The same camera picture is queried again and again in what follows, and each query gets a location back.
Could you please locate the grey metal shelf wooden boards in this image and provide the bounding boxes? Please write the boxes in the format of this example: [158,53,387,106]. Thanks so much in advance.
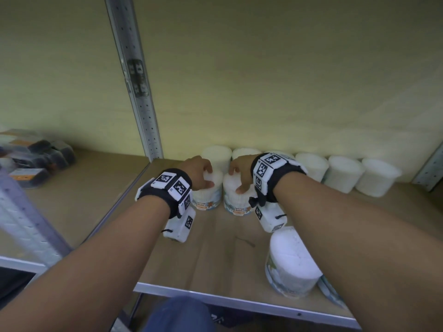
[0,0,443,331]

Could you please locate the person's right forearm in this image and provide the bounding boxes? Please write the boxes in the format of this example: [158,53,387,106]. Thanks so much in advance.
[275,172,443,332]

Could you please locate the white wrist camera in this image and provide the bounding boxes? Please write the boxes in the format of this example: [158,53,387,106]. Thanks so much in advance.
[162,206,197,243]
[249,196,288,234]

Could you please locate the group of white cotton-swab tubs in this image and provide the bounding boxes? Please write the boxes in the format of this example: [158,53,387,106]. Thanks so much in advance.
[200,145,403,197]

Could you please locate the dark grey printed bag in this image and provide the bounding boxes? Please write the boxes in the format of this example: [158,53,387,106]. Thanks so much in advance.
[207,304,257,329]

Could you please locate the dark small pouch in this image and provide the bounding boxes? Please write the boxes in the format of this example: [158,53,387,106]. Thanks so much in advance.
[0,129,78,190]

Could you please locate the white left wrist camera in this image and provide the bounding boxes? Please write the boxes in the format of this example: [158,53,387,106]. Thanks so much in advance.
[162,206,197,243]

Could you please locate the person's right hand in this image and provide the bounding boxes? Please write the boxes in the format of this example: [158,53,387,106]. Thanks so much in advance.
[228,154,258,195]

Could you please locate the black left wristband with markers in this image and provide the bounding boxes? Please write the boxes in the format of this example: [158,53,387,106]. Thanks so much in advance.
[135,168,193,219]

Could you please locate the black right wristband with markers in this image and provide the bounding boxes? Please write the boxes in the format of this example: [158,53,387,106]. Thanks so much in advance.
[251,152,308,208]

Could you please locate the black wristband with markers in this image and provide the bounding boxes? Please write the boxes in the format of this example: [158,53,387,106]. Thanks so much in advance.
[135,168,193,219]
[251,152,308,208]

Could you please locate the person's left leg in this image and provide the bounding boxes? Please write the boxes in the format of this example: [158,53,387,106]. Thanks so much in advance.
[142,295,217,332]

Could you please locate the dark cloth bag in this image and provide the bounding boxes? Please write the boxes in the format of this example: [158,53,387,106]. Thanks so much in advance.
[0,267,35,308]

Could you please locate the black marker tag plate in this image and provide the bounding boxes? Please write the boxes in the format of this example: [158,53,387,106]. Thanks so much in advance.
[127,58,150,98]

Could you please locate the person's left forearm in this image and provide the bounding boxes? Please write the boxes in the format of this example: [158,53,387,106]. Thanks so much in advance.
[0,195,172,332]

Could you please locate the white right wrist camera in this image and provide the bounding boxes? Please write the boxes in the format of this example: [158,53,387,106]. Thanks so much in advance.
[249,196,288,234]

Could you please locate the person's left hand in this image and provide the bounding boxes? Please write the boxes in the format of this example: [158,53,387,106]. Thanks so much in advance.
[180,155,215,191]

